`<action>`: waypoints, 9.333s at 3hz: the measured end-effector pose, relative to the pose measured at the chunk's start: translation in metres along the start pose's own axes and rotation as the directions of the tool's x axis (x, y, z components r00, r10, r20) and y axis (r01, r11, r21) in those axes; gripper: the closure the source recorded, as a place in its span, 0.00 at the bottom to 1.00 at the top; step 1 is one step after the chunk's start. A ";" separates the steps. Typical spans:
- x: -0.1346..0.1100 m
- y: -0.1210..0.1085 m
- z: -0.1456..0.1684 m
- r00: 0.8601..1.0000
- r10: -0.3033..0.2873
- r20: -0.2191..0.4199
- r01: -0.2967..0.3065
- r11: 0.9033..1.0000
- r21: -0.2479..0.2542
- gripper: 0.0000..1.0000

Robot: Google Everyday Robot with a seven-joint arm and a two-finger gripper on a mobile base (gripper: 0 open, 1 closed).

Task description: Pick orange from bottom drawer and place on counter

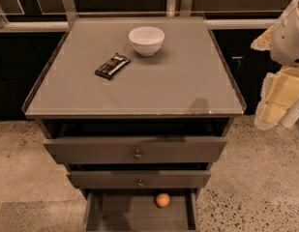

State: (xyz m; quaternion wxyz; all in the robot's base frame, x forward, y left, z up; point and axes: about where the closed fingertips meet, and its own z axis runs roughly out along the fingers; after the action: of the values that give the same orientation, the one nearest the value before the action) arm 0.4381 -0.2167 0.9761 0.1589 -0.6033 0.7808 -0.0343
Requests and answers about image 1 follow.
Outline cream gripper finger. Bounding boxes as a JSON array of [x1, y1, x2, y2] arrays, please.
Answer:
[[251, 27, 273, 51], [254, 66, 299, 131]]

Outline orange fruit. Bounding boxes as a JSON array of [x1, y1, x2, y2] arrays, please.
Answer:
[[155, 193, 170, 208]]

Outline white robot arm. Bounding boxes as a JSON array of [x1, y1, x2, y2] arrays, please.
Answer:
[[251, 0, 299, 131]]

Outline grey drawer cabinet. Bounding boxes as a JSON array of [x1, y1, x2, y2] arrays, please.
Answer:
[[21, 15, 248, 232]]

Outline top grey drawer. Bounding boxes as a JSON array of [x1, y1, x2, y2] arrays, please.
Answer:
[[44, 136, 227, 164]]

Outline grey drawer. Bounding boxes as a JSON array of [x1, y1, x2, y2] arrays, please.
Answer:
[[44, 136, 227, 164], [68, 170, 211, 189], [83, 188, 199, 232]]

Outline bottom grey drawer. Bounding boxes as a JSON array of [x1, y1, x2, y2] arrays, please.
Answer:
[[83, 188, 199, 232]]

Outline middle grey drawer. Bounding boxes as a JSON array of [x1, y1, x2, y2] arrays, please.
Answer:
[[68, 170, 211, 189]]

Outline white ceramic bowl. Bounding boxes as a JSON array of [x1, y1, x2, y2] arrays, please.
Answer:
[[129, 26, 164, 56]]

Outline dark snack bar wrapper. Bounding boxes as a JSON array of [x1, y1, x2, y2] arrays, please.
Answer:
[[95, 53, 132, 80]]

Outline white cylindrical post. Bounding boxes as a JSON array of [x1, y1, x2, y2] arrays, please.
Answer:
[[280, 99, 299, 129]]

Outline metal window frame rail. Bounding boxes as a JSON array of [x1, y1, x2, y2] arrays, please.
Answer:
[[0, 0, 291, 32]]

